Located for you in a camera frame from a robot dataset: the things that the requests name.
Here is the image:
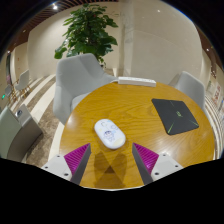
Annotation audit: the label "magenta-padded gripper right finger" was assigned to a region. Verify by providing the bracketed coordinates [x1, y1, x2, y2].
[131, 142, 184, 185]

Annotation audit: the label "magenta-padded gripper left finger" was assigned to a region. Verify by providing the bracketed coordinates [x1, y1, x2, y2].
[41, 142, 92, 186]

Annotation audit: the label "white cartoon-print computer mouse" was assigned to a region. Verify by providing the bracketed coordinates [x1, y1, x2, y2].
[93, 118, 127, 150]

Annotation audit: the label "black mouse pad green lines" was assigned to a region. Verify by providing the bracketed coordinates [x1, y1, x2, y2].
[151, 98, 200, 136]

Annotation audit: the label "pale green armchair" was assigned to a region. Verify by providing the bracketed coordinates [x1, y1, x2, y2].
[0, 105, 21, 160]

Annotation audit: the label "grey upholstered armchair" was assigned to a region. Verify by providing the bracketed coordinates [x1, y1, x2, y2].
[52, 52, 116, 126]
[169, 70, 206, 111]

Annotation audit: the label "red white poster stand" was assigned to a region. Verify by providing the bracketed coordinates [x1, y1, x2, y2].
[211, 87, 224, 105]

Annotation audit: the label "white power strip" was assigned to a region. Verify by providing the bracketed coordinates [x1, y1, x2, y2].
[117, 76, 157, 88]

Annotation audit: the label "small grey chair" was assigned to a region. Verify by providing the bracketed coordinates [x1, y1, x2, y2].
[14, 69, 32, 98]

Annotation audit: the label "large green potted plant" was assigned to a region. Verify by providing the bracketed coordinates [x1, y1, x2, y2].
[54, 3, 119, 68]

